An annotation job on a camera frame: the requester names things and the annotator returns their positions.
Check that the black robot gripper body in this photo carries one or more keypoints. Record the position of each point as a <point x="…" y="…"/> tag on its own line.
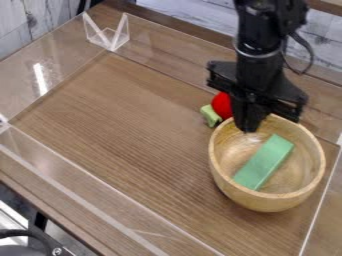
<point x="255" y="80"/>

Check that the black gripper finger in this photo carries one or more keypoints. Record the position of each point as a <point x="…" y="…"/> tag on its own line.
<point x="240" y="115"/>
<point x="259" y="111"/>

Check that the green rectangular block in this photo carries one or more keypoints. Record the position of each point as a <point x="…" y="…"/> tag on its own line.
<point x="263" y="163"/>

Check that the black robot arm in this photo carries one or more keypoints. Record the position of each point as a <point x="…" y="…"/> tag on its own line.
<point x="267" y="22"/>

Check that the light wooden bowl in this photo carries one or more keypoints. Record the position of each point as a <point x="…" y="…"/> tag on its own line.
<point x="296" y="178"/>

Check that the red plush ball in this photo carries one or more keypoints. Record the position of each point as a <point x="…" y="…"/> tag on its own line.
<point x="220" y="104"/>

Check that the small green block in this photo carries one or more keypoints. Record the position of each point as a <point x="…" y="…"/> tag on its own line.
<point x="209" y="115"/>

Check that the clear acrylic front barrier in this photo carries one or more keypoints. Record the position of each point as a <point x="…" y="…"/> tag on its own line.
<point x="115" y="225"/>

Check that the black table leg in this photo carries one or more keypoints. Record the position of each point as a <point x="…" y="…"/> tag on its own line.
<point x="37" y="223"/>

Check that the clear acrylic corner bracket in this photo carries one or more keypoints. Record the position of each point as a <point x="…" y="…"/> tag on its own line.
<point x="107" y="38"/>

